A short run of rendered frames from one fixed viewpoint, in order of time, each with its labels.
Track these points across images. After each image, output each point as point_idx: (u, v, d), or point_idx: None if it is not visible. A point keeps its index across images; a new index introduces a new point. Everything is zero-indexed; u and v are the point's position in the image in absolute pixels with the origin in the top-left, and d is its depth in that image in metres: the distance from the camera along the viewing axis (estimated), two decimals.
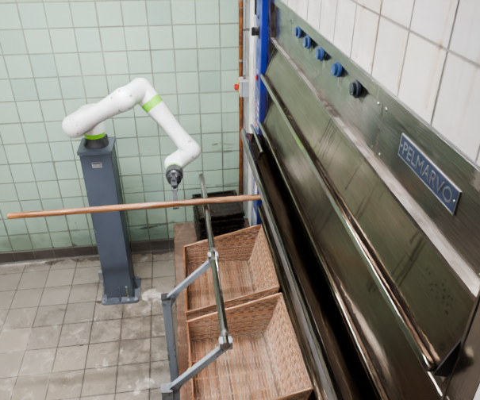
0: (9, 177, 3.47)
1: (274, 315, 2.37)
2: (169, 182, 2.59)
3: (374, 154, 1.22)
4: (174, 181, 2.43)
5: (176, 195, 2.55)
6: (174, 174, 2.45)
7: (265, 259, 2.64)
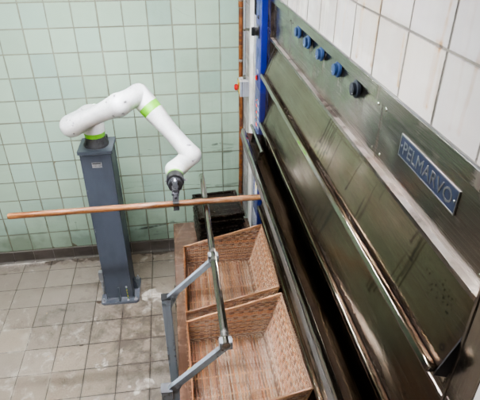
0: (9, 177, 3.47)
1: (274, 315, 2.37)
2: (170, 189, 2.52)
3: (374, 154, 1.22)
4: (175, 198, 2.37)
5: None
6: (175, 191, 2.39)
7: (265, 259, 2.64)
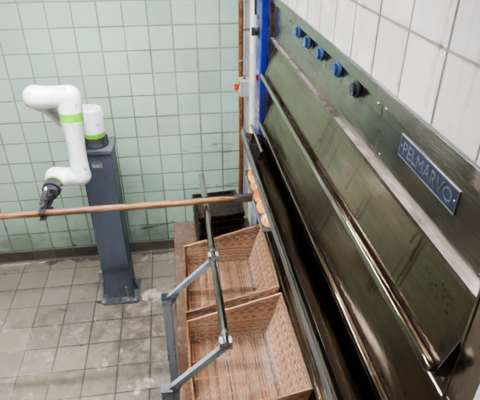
0: (9, 177, 3.47)
1: (274, 315, 2.37)
2: None
3: (374, 154, 1.22)
4: (42, 208, 2.29)
5: (48, 206, 2.38)
6: (44, 200, 2.31)
7: (265, 259, 2.64)
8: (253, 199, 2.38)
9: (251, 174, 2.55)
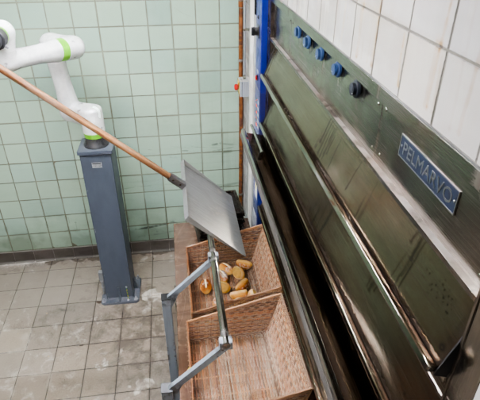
0: (9, 177, 3.47)
1: (274, 315, 2.37)
2: None
3: (374, 154, 1.22)
4: None
5: None
6: None
7: (268, 258, 2.65)
8: (186, 188, 2.29)
9: (247, 269, 2.87)
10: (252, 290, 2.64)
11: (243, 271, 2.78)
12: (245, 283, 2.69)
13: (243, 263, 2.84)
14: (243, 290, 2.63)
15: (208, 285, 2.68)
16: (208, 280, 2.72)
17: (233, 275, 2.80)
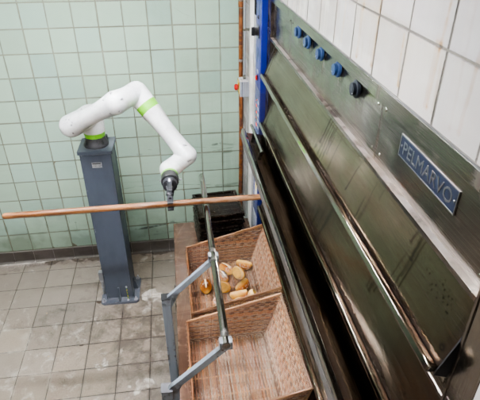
0: (9, 177, 3.47)
1: (274, 315, 2.37)
2: (164, 189, 2.51)
3: (374, 154, 1.22)
4: (170, 198, 2.36)
5: None
6: (170, 191, 2.38)
7: (268, 258, 2.65)
8: None
9: (247, 269, 2.87)
10: (252, 290, 2.64)
11: (243, 271, 2.78)
12: (245, 283, 2.69)
13: (243, 263, 2.84)
14: (243, 290, 2.63)
15: (208, 285, 2.68)
16: (208, 280, 2.72)
17: (233, 275, 2.80)
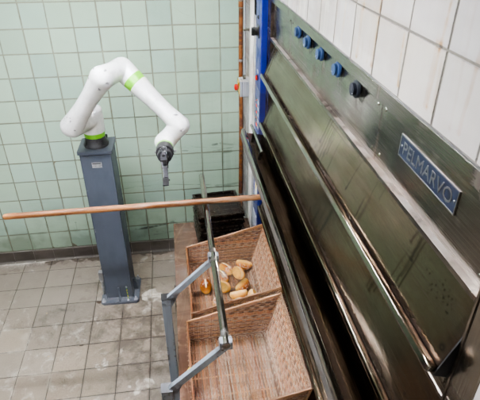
0: (9, 177, 3.47)
1: (274, 315, 2.37)
2: (159, 159, 2.49)
3: (374, 154, 1.22)
4: (163, 156, 2.33)
5: (167, 172, 2.44)
6: (163, 149, 2.35)
7: (268, 258, 2.65)
8: None
9: (247, 269, 2.87)
10: (252, 290, 2.64)
11: (243, 271, 2.78)
12: (245, 283, 2.69)
13: (243, 263, 2.84)
14: (243, 290, 2.63)
15: (208, 285, 2.68)
16: (208, 280, 2.72)
17: (233, 275, 2.80)
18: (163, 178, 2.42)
